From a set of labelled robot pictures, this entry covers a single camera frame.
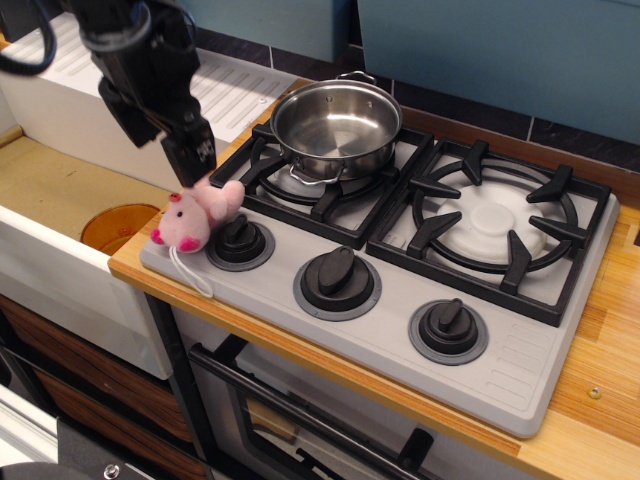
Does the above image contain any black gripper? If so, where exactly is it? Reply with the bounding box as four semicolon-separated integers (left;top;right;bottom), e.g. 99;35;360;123
92;29;217;188

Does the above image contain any pink stuffed pig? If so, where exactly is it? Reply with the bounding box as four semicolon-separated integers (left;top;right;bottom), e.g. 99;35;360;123
149;179;246;298

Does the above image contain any stainless steel pan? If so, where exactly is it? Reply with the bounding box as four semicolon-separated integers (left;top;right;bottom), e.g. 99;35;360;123
270;71;403;185

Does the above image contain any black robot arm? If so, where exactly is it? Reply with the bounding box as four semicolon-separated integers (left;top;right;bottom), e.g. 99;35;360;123
64;1;217;187

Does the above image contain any black left stove knob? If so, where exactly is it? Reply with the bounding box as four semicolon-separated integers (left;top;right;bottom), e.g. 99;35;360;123
205;214;275;272

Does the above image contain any black stove knob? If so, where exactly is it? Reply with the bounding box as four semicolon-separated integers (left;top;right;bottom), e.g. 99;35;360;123
205;214;275;272
408;298;489;366
293;246;382;322

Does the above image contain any black middle stove knob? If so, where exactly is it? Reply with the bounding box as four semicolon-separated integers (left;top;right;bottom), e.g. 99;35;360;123
293;246;382;322

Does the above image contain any grey toy stove top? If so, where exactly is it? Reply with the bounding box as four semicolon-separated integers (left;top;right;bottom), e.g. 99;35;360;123
138;92;622;440

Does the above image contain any black right stove knob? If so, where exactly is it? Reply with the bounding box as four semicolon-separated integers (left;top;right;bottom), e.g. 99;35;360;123
408;298;489;366

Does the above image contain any orange plastic plate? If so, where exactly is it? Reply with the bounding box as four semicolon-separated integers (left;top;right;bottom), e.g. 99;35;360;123
80;204;160;256

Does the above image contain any white toy sink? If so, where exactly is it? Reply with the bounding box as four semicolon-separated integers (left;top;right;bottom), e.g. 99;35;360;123
0;12;299;380

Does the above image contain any black left burner grate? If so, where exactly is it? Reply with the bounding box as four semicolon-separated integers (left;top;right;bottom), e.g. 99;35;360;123
210;112;434;249

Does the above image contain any black burner grate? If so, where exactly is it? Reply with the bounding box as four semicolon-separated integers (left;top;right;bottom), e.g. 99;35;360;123
210;112;434;249
366;140;619;327

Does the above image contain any wooden drawer front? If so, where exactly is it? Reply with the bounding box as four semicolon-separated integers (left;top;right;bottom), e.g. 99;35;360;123
1;298;211;479

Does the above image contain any white oven door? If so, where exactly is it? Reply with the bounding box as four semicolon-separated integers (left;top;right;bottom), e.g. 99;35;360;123
188;335;516;479

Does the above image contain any black right burner grate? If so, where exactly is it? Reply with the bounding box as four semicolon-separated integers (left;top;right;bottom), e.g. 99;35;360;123
366;140;619;327

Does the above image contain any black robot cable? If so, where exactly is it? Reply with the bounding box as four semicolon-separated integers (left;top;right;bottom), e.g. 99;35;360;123
0;0;59;77

